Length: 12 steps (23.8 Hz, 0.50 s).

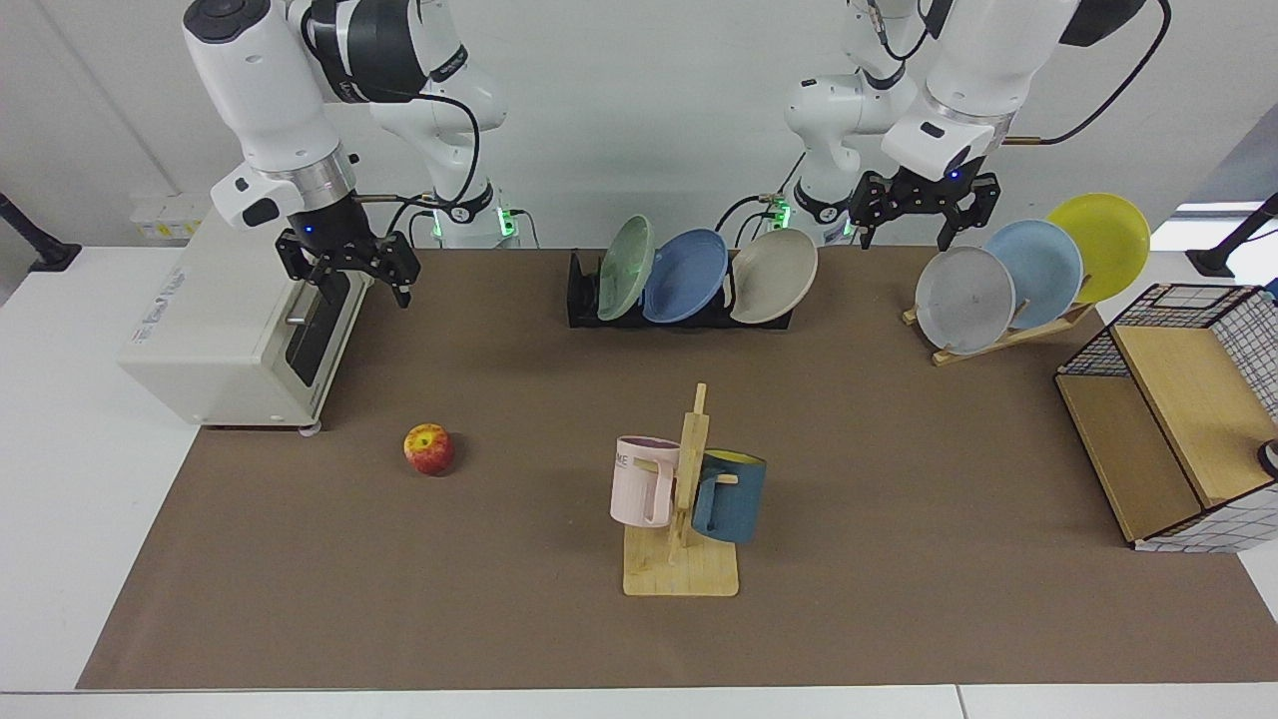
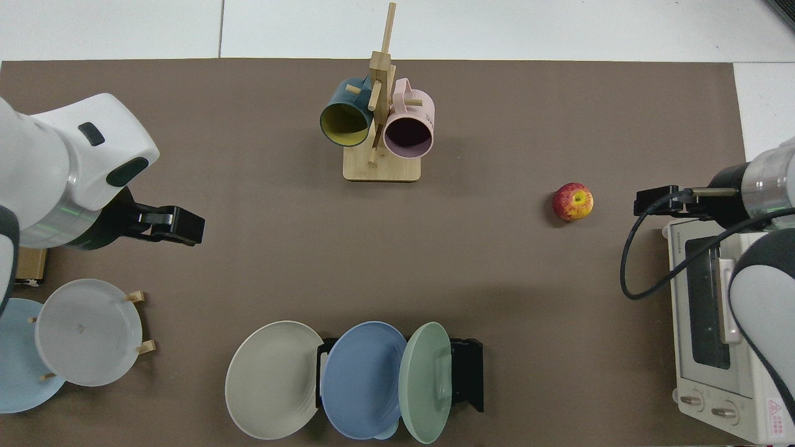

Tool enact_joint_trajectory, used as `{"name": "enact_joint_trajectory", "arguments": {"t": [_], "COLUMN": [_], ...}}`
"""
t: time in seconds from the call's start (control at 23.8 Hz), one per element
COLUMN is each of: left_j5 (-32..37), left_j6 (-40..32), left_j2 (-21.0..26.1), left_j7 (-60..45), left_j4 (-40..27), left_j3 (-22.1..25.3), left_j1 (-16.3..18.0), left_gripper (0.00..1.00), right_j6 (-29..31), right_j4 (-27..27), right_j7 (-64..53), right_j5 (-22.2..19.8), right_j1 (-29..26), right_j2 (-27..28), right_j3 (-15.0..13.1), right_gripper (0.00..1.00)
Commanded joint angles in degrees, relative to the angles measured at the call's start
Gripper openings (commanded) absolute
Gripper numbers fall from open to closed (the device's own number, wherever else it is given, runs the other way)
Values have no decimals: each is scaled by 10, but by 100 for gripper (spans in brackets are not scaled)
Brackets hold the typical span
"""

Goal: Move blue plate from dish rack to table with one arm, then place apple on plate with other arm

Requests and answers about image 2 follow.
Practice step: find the green plate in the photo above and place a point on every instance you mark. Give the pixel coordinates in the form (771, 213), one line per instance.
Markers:
(422, 385)

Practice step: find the wooden cup stand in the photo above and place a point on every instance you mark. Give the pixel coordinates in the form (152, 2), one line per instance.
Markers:
(385, 167)

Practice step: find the brown table cloth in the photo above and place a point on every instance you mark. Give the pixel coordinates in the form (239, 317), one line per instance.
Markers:
(248, 217)

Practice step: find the beige plate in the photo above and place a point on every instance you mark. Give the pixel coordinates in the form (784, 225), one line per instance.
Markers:
(273, 379)

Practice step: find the dark teal cup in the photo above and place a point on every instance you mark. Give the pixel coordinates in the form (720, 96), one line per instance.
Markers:
(338, 99)

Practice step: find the dark grey equipment edge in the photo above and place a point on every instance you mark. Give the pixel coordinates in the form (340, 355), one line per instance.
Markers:
(784, 11)

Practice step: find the red yellow apple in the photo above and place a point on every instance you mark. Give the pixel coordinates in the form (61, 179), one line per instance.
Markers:
(571, 202)

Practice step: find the pale toaster oven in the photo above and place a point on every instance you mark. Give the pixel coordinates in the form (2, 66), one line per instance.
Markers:
(745, 410)

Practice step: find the grey white plate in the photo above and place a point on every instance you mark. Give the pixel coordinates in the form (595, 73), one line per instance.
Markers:
(87, 332)

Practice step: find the wooden peg plate stand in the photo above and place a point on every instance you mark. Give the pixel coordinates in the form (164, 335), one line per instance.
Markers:
(138, 297)

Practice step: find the black dish rack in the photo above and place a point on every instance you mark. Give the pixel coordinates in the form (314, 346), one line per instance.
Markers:
(466, 372)

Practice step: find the light blue plate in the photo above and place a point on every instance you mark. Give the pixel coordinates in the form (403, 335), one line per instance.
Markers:
(18, 366)

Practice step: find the pink cup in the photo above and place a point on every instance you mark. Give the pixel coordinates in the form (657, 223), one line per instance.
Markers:
(419, 105)

